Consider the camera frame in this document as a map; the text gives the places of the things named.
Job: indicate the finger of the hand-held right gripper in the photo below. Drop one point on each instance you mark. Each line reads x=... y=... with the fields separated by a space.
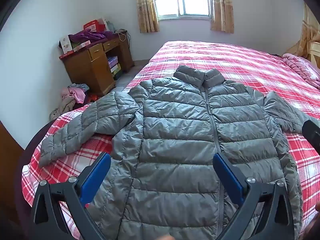
x=312 y=135

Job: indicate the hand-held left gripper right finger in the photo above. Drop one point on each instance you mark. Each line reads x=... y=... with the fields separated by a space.
x=228 y=177

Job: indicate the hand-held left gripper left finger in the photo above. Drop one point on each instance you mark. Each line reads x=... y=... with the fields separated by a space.
x=96 y=173

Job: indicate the grey puffer jacket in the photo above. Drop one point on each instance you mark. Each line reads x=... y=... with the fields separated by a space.
x=175 y=130

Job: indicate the pile of clothes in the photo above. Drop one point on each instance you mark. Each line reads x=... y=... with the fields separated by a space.
x=72 y=97

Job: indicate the purple clothes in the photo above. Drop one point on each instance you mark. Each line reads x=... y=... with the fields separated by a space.
x=87 y=37

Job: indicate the pink quilt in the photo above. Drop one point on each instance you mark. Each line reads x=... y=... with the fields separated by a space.
x=302 y=67

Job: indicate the dark bed footboard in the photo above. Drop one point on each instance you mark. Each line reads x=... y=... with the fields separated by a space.
x=25 y=155

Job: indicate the cream headboard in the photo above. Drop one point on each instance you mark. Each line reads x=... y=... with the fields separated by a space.
x=315 y=53

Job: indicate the brown wooden door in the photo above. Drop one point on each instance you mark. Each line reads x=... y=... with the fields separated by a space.
x=10 y=160

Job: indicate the stack of shoe boxes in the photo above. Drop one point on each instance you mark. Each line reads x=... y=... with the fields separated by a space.
x=115 y=72

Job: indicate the yellow patterned cloth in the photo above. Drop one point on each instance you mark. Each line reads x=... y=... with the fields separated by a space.
x=306 y=30

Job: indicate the wooden desk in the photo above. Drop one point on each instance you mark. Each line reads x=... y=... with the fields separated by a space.
x=82 y=67

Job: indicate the purple box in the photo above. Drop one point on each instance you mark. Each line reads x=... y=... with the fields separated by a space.
x=112 y=61

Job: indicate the bed with red plaid sheet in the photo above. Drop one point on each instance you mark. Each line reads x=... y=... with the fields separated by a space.
x=225 y=57

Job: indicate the pink flat box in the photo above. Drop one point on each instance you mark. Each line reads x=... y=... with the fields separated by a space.
x=81 y=45

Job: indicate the white printed box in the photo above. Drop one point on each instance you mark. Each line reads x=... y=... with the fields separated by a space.
x=66 y=44

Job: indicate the red gift box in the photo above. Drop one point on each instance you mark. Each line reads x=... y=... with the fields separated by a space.
x=92 y=25

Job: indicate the beige patterned curtain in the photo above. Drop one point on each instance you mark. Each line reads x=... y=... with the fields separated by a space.
x=222 y=7
x=147 y=7

